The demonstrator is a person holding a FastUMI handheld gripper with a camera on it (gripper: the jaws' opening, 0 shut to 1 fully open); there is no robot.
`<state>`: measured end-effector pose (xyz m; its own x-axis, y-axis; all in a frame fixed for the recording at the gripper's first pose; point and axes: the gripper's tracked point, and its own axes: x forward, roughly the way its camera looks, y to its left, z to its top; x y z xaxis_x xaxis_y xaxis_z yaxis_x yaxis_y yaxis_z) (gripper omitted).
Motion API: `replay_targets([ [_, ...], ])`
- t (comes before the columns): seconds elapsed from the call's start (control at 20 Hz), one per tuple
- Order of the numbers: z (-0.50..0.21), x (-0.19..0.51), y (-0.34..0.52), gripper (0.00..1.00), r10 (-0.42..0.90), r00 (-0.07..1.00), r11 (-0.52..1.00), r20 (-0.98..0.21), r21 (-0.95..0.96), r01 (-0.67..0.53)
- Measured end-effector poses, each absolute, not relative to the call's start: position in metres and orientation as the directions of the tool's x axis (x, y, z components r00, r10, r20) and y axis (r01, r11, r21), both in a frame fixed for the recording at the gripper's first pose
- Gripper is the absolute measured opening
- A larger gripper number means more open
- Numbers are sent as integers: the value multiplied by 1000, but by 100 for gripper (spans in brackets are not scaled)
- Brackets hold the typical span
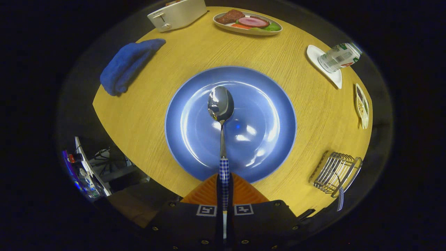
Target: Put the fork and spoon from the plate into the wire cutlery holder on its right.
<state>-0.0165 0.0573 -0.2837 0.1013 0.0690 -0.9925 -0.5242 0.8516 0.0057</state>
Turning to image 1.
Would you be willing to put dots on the green lettuce leaf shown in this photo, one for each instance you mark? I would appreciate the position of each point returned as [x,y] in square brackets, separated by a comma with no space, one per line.
[273,27]

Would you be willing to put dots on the large brown meat patty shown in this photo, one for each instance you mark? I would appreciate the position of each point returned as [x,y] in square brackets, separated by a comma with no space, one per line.
[230,16]

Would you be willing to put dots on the blue folded cloth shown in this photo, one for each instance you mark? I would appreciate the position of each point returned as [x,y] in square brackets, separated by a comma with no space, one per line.
[125,66]

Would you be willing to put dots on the pink ham slice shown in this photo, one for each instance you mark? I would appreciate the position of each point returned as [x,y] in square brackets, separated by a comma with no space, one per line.
[252,22]

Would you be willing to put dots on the grey food plate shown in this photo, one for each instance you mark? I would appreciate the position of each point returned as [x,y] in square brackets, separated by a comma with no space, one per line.
[240,30]

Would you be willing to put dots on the brown toast slice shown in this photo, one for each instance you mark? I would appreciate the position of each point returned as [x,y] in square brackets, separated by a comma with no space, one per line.
[173,2]

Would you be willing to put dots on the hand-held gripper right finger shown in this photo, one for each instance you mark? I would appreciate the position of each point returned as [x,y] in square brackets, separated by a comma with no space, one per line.
[231,191]

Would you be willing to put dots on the small brown meat slice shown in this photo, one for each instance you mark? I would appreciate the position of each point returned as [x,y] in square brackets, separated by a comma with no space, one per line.
[259,17]

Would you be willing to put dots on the white toaster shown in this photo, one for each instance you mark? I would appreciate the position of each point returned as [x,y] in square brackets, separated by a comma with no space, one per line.
[181,14]

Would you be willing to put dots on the blue round plate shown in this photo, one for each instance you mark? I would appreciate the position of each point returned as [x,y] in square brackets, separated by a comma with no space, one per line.
[264,122]

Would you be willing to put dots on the white square coaster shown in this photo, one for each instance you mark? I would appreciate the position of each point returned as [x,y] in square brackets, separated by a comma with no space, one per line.
[313,54]

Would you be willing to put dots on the orange carrot slice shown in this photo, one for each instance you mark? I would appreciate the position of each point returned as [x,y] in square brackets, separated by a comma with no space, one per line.
[240,25]

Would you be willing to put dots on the white panel stand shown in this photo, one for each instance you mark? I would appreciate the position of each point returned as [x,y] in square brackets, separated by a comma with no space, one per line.
[91,170]

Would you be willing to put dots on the white green-capped bottle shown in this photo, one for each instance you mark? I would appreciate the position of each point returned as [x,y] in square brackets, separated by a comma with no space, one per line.
[338,57]

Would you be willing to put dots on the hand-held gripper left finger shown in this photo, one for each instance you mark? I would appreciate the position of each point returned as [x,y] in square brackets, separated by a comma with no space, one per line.
[219,191]

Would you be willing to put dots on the white divided bean tray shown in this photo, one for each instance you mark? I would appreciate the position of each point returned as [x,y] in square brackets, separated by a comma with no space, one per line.
[362,108]

